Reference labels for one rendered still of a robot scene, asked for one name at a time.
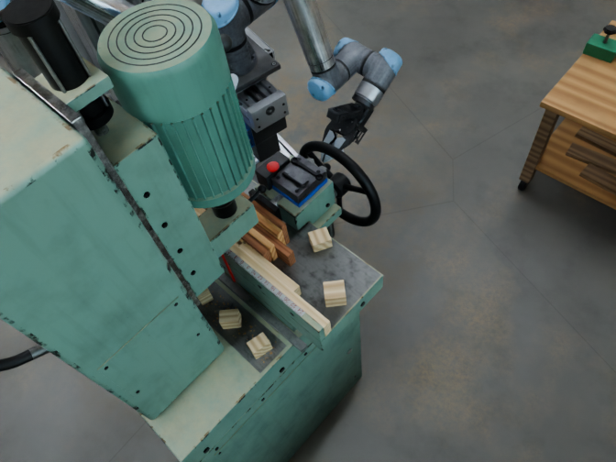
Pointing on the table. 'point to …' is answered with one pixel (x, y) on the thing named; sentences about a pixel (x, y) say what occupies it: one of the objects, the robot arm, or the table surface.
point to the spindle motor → (181, 93)
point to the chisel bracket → (240, 221)
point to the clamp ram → (269, 203)
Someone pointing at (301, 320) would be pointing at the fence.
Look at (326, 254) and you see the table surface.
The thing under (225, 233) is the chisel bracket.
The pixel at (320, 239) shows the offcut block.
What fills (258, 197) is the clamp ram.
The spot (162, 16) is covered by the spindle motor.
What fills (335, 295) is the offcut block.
